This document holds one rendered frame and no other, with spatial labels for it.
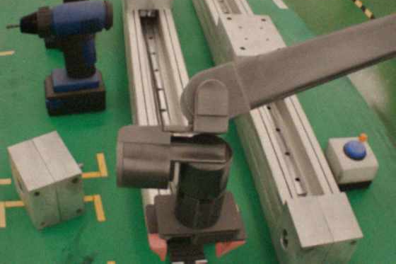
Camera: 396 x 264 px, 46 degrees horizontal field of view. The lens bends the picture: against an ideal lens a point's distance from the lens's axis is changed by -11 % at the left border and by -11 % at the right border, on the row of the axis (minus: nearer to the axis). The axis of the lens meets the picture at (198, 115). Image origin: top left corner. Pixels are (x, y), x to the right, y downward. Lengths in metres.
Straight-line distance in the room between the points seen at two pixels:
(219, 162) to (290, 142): 0.36
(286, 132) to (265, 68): 0.36
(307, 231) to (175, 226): 0.19
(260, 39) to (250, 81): 0.45
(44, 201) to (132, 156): 0.23
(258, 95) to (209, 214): 0.15
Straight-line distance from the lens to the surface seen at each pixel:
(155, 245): 0.64
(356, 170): 0.89
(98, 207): 0.82
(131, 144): 0.56
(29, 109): 1.01
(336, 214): 0.74
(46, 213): 0.77
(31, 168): 0.75
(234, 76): 0.56
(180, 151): 0.56
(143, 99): 0.88
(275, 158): 0.81
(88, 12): 0.88
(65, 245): 0.77
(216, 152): 0.56
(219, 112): 0.54
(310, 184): 0.83
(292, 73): 0.59
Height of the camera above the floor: 1.40
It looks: 39 degrees down
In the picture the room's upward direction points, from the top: 8 degrees clockwise
